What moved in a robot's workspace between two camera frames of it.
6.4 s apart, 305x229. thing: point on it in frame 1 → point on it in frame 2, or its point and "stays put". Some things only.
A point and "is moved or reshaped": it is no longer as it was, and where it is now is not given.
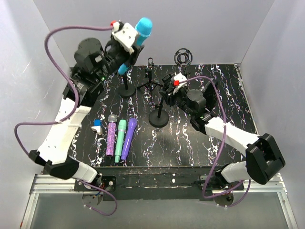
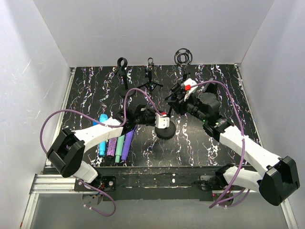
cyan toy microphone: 144,28 → 103,118
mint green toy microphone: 122,130 stays put
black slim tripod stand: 148,73 stays put
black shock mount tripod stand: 183,57 stays put
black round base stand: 158,118 is moved or reshaped
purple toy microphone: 132,125 stays put
